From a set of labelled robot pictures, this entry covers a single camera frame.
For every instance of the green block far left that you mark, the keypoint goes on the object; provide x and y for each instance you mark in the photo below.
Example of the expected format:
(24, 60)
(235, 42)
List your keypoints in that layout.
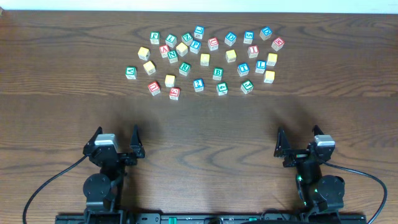
(155, 38)

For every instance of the green 4 block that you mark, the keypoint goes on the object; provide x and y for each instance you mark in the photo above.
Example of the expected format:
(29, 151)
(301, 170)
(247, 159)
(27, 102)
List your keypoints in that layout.
(222, 88)

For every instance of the yellow G block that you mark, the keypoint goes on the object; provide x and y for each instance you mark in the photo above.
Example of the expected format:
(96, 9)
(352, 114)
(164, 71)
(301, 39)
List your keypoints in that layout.
(269, 76)

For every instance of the green L block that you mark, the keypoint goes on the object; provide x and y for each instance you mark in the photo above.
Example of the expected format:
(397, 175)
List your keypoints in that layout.
(171, 40)

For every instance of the green B block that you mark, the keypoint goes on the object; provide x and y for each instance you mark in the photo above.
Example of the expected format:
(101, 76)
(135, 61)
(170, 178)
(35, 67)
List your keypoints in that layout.
(218, 73)

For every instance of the blue T block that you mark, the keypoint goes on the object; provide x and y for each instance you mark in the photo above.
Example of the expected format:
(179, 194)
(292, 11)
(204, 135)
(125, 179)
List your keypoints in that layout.
(243, 69)

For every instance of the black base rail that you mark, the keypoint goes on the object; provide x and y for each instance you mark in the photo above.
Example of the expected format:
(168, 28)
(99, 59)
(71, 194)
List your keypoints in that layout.
(155, 218)

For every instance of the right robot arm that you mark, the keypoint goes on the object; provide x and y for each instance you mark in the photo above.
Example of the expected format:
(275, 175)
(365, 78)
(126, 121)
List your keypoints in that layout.
(321, 194)

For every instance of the green N block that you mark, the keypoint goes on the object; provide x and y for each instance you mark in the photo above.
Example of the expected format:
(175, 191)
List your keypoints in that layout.
(172, 56)

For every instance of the red U block lower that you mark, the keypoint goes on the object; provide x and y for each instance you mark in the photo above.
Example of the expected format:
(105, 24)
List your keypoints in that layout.
(154, 88)

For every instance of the red E block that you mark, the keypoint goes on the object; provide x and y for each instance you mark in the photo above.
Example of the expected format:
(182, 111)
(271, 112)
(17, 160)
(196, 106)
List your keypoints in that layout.
(174, 93)

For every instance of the blue L block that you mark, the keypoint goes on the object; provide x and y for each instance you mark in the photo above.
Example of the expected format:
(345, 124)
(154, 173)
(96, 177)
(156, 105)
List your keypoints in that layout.
(260, 66)

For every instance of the blue P block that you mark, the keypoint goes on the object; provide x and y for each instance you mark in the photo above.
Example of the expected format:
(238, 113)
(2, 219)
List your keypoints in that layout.
(195, 46)

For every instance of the green R block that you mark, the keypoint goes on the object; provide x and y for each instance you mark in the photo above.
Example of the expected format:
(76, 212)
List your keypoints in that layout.
(184, 69)

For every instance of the blue D block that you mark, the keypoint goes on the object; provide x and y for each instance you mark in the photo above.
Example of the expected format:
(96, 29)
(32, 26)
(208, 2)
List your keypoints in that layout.
(230, 39)

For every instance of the green V block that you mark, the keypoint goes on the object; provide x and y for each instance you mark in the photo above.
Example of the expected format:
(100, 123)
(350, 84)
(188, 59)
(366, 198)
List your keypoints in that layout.
(131, 73)

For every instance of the yellow block near N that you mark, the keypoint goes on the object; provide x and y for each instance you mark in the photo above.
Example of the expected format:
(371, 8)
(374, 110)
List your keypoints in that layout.
(182, 49)

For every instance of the green J block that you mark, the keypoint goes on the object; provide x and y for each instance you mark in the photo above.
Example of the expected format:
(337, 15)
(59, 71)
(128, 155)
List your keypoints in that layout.
(247, 86)

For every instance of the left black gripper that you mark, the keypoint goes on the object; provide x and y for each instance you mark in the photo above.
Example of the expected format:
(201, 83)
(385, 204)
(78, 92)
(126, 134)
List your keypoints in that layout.
(121, 157)

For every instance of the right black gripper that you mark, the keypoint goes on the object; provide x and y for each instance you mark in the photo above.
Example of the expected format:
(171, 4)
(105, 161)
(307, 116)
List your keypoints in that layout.
(297, 155)

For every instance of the red A block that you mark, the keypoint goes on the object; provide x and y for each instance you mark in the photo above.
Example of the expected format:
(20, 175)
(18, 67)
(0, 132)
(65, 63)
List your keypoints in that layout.
(164, 50)

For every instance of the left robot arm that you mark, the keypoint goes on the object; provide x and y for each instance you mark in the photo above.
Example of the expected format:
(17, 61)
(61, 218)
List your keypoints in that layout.
(103, 190)

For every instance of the red I block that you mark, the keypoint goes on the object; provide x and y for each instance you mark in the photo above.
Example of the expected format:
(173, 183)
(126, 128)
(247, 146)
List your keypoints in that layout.
(253, 51)

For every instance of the green Z block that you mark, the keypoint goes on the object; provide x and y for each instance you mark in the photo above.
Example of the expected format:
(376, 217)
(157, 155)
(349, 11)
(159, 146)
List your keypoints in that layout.
(187, 39)

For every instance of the yellow K block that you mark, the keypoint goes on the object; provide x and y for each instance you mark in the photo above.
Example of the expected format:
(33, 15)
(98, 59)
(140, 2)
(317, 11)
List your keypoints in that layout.
(271, 59)

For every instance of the red M block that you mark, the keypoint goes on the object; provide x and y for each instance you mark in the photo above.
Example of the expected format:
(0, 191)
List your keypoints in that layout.
(277, 44)

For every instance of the blue 2 block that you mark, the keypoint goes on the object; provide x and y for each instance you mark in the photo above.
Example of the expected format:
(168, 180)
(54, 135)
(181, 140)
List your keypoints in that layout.
(198, 85)

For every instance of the blue S block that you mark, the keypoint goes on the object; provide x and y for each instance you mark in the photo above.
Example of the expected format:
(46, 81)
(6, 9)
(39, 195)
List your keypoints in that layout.
(248, 37)

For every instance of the yellow block far left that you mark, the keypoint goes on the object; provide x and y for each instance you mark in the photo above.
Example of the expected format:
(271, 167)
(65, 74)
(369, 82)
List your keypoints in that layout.
(144, 53)

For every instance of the yellow O block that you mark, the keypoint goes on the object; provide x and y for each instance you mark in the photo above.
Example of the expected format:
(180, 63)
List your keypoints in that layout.
(205, 59)
(231, 56)

